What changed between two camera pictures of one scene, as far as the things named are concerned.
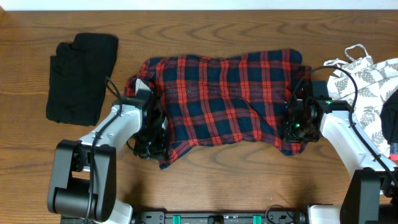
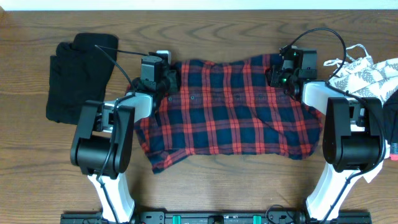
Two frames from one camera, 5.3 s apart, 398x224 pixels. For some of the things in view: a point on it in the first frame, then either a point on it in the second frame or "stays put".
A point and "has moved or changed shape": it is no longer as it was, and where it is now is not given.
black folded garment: (78, 73) stays put
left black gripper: (160, 152) → (171, 78)
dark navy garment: (388, 118) stays put
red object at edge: (393, 151) stays put
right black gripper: (289, 137) → (273, 79)
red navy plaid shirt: (206, 99) has moved or changed shape
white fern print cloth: (366, 83) stays put
